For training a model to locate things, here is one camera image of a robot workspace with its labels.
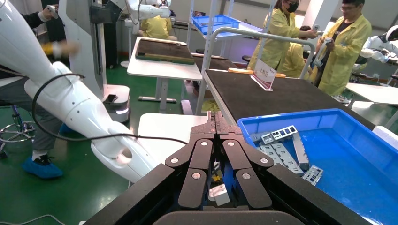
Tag black tray with wooden rim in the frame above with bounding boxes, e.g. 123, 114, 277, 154
136, 38, 196, 65

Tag man with glasses yellow coat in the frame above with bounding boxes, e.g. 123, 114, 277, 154
314, 0, 373, 97

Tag grey solid metal bar part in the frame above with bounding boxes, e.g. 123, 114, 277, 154
292, 133, 310, 172

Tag blue bin on shelf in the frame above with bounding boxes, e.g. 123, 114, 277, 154
191, 15, 241, 35

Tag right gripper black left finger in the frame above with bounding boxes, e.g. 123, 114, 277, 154
165, 111, 216, 209

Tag white humanoid robot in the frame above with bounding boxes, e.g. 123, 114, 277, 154
354, 24, 398, 66

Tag white metal shelf rack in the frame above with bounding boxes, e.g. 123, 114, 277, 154
186, 0, 271, 60

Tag orange wooden bar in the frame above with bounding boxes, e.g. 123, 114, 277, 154
228, 67, 287, 78

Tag flat perforated metal part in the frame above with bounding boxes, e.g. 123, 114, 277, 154
258, 143, 304, 175

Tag yellow cloth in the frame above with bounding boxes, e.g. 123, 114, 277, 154
201, 99, 220, 113

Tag white table holding tray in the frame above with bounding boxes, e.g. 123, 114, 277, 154
127, 37, 203, 114

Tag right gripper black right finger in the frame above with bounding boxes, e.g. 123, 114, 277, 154
215, 111, 275, 209

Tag seated person grey trousers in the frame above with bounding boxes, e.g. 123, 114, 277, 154
0, 3, 82, 181

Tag white handheld controller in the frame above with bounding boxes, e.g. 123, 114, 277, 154
312, 37, 330, 68

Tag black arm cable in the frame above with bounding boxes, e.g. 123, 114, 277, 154
31, 73, 189, 146

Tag white side table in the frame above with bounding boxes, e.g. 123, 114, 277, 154
345, 82, 398, 106

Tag grey metal ladder bracket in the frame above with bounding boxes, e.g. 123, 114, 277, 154
260, 125, 298, 145
302, 165, 324, 186

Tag seated person in yellow coat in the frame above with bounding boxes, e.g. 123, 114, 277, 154
138, 15, 178, 41

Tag acrylic sign with red print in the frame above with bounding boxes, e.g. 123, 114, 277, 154
250, 59, 277, 92

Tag crouched person in yellow coat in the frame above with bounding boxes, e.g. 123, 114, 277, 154
281, 25, 313, 78

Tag masked woman in yellow coat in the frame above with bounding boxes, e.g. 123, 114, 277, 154
247, 0, 318, 78

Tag blue plastic bin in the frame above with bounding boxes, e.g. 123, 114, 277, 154
237, 108, 398, 225

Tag chrome stool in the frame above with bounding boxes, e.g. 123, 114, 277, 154
0, 102, 38, 159

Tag grey floor cable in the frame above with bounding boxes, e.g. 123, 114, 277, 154
0, 214, 68, 225

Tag white robot column with base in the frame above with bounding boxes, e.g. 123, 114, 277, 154
58, 0, 131, 123

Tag white curved tube railing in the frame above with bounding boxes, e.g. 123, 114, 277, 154
195, 27, 315, 116

